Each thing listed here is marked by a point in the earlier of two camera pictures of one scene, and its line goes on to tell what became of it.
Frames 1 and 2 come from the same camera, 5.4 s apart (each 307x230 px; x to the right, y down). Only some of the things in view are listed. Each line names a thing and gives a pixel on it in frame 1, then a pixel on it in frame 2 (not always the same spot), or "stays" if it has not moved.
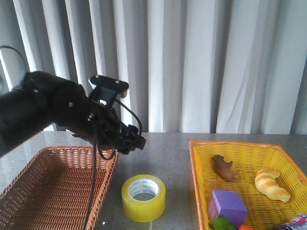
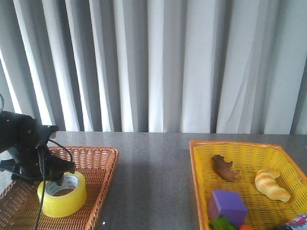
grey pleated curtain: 192,66 stays
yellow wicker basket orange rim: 264,212 stays
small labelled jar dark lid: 298,222 stays
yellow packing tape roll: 143,198 -> 62,200
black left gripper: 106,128 -> 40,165
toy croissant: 265,181 stays
